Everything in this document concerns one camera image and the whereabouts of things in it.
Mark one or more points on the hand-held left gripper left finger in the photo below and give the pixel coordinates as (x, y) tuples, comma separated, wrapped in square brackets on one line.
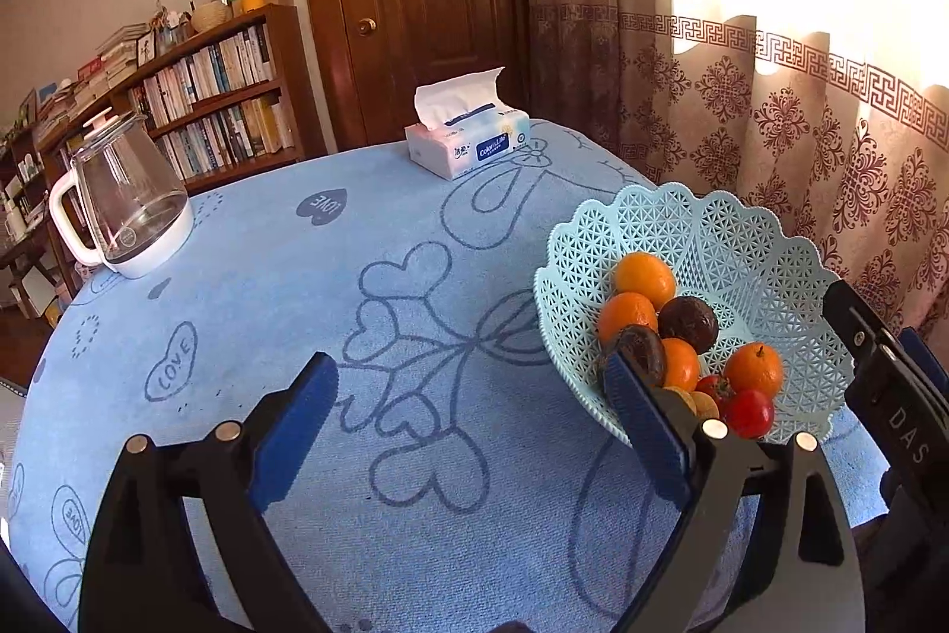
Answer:
[(293, 433)]

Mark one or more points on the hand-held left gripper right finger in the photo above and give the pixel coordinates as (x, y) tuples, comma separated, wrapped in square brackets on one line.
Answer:
[(649, 433)]

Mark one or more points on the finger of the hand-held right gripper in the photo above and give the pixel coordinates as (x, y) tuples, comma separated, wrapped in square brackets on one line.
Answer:
[(849, 314), (927, 358)]

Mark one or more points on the tan longan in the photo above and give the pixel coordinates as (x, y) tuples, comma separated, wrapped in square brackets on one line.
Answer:
[(704, 407), (678, 396)]

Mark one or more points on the small smooth oval kumquat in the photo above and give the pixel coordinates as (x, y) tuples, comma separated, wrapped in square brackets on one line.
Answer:
[(680, 364)]

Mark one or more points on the red tomato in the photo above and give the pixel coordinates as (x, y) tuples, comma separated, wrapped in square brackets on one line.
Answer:
[(712, 387), (749, 414)]

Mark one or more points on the dark brown water chestnut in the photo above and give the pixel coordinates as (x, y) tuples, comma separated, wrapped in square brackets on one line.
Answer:
[(645, 347), (688, 323)]

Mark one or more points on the orange mandarin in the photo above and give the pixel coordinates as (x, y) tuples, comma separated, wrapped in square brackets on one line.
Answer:
[(646, 278), (754, 370)]

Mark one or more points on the light blue lattice basket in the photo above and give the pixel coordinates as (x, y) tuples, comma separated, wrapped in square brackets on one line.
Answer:
[(741, 262)]

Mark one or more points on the blue printed tablecloth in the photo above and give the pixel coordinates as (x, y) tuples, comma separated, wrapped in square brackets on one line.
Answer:
[(296, 307)]

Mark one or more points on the patterned beige curtain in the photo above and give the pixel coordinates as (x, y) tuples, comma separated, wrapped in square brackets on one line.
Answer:
[(778, 121)]

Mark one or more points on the low wooden side shelf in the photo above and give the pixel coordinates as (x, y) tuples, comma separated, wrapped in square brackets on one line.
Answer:
[(30, 262)]

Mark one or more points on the white tissue box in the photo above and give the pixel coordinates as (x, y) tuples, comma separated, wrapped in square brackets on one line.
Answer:
[(474, 147)]

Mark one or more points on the wooden bookshelf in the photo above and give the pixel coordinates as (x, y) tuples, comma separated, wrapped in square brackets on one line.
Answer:
[(296, 84)]

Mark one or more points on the rows of shelved books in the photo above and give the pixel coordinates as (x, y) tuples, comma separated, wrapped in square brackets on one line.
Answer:
[(215, 69)]

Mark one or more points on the brass door knob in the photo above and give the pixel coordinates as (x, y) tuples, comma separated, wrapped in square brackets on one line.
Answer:
[(364, 26)]

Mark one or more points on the stack of books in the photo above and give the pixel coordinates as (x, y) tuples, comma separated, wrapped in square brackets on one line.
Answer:
[(96, 66)]

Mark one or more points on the woven bowl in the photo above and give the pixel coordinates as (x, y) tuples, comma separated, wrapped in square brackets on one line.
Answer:
[(210, 15)]

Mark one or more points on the small picture frame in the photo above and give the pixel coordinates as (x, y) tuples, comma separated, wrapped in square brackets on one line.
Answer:
[(146, 47)]

